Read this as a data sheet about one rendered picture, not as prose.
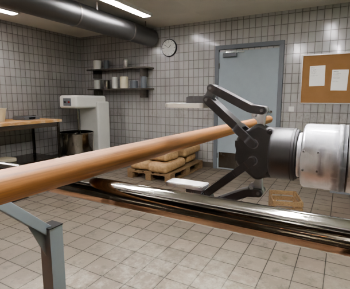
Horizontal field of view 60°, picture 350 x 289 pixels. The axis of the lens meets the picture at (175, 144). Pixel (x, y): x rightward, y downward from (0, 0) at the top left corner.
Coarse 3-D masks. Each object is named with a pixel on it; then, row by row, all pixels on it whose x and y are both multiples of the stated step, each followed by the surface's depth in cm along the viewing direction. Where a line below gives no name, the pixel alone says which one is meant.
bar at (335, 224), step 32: (64, 192) 37; (96, 192) 35; (128, 192) 33; (160, 192) 31; (32, 224) 71; (224, 224) 27; (256, 224) 26; (288, 224) 25; (320, 224) 24; (64, 288) 80
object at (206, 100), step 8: (208, 96) 47; (208, 104) 47; (216, 104) 47; (216, 112) 47; (224, 112) 46; (224, 120) 46; (232, 120) 46; (232, 128) 46; (240, 128) 45; (248, 128) 47; (240, 136) 45; (248, 136) 44; (248, 144) 44; (256, 144) 44
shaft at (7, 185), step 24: (144, 144) 44; (168, 144) 49; (192, 144) 57; (24, 168) 28; (48, 168) 29; (72, 168) 32; (96, 168) 35; (120, 168) 40; (0, 192) 25; (24, 192) 27
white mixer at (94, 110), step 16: (64, 96) 550; (80, 96) 546; (96, 96) 582; (80, 112) 604; (96, 112) 584; (80, 128) 611; (96, 128) 589; (64, 144) 546; (80, 144) 547; (96, 144) 595
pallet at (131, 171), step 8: (200, 160) 553; (128, 168) 490; (184, 168) 491; (200, 168) 548; (128, 176) 490; (136, 176) 495; (152, 176) 472; (160, 176) 494; (168, 176) 452; (176, 176) 487; (184, 176) 493
